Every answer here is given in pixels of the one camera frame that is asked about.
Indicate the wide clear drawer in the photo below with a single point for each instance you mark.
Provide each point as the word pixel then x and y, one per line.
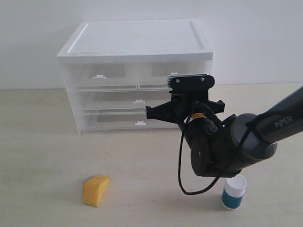
pixel 128 99
pixel 133 121

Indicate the bottom wide clear drawer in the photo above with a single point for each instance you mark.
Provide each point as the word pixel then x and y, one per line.
pixel 133 121

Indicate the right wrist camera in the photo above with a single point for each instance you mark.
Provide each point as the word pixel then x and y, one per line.
pixel 190 82

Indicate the yellow cheese wedge block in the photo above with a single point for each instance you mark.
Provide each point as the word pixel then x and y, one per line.
pixel 94 189

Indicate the white plastic drawer cabinet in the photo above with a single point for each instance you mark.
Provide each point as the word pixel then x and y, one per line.
pixel 129 42

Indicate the middle wide clear drawer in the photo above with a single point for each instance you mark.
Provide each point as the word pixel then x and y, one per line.
pixel 128 99

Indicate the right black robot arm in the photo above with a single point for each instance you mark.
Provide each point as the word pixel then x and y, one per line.
pixel 222 148

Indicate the blue white pill bottle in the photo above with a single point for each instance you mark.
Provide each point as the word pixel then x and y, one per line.
pixel 233 191

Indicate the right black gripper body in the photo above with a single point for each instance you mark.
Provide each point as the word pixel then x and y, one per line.
pixel 183 104

